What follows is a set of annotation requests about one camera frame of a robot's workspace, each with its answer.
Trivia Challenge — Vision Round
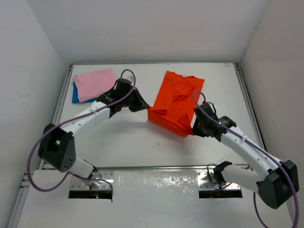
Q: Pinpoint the folded pink t shirt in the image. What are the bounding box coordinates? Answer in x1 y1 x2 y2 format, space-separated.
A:
72 68 116 96

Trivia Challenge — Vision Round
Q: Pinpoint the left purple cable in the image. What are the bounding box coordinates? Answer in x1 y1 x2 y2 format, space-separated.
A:
26 68 137 196

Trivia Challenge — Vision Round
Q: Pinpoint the purple cable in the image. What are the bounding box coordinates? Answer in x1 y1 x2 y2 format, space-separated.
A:
192 91 300 228
26 68 137 196

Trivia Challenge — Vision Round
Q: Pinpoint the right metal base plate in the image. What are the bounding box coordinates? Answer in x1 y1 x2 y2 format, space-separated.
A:
197 169 241 191

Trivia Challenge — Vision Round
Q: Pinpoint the black looped wire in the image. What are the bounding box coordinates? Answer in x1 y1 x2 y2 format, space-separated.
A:
207 162 219 186

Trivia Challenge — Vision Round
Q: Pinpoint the left aluminium frame rail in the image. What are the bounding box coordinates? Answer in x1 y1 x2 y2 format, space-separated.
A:
39 63 74 170

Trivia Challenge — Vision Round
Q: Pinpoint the white front cover board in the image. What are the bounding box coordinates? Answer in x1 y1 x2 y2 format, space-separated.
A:
18 170 292 228

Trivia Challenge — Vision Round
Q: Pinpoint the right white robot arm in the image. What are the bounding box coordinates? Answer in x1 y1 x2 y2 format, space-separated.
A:
192 103 299 209

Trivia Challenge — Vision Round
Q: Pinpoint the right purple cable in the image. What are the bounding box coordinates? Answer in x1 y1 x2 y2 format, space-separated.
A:
192 91 300 228

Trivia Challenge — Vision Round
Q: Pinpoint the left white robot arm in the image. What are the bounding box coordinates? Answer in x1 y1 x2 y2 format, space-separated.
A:
38 78 149 179

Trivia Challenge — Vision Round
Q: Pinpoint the front aluminium frame rail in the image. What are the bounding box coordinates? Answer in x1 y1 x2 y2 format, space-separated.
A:
98 164 215 171

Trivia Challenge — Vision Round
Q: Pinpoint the orange t shirt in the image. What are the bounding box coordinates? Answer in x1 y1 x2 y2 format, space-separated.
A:
148 71 205 137

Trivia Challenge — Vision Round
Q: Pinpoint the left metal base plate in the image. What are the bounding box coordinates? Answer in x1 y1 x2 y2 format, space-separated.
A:
70 172 114 191

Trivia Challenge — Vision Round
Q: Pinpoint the metal base plate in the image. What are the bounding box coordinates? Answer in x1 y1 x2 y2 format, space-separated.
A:
197 169 241 191
70 172 114 191

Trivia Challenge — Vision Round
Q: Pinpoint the folded blue t shirt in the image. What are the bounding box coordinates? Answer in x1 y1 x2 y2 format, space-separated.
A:
72 82 98 104

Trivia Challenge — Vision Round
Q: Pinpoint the aluminium frame rail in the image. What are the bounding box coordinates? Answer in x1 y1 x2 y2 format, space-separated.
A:
39 63 74 170
98 164 215 171
233 63 266 151

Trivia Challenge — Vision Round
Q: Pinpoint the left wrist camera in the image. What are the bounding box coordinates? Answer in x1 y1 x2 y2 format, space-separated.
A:
127 75 134 82

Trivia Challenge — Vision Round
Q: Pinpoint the right aluminium frame rail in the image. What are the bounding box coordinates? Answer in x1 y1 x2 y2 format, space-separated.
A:
233 63 266 151

